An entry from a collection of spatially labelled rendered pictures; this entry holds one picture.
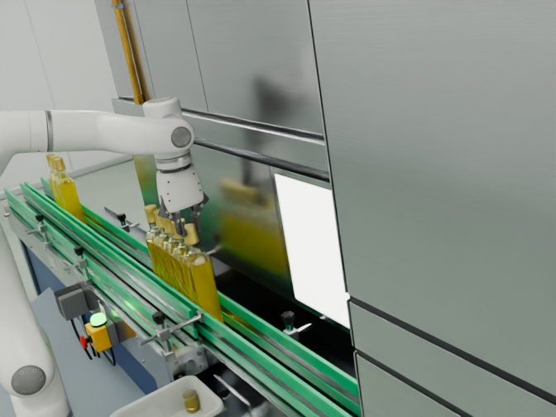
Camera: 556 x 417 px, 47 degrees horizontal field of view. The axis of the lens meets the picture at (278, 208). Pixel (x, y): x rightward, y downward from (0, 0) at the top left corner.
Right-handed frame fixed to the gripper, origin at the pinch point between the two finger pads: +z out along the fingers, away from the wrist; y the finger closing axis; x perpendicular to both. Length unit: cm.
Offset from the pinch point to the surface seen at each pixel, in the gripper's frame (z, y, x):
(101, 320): 32, 19, -34
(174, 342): 28.2, 10.6, 0.5
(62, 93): 39, -135, -589
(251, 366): 25.4, 4.3, 27.7
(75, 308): 37, 20, -60
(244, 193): -6.6, -11.9, 9.5
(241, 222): 2.3, -11.9, 4.9
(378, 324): -22, 23, 96
